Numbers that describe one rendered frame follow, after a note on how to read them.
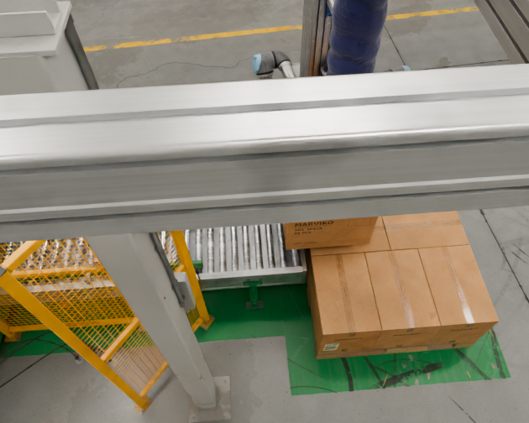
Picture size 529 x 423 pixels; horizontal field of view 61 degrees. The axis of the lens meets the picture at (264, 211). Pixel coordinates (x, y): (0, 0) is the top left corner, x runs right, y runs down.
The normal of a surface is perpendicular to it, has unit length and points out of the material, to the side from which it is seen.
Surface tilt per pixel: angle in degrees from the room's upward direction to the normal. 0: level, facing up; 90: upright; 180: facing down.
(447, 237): 0
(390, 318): 0
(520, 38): 90
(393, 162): 90
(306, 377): 0
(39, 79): 90
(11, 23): 90
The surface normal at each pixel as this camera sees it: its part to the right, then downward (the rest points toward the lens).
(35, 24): 0.07, 0.82
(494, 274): -0.01, -0.57
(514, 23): -1.00, 0.07
